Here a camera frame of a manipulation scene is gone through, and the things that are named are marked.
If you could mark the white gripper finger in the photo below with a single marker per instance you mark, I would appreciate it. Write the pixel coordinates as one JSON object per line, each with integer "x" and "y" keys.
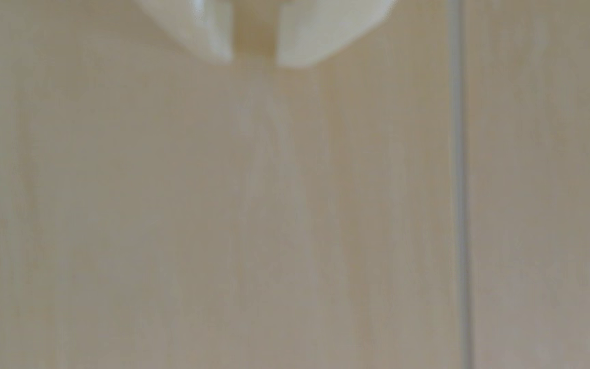
{"x": 197, "y": 25}
{"x": 325, "y": 30}

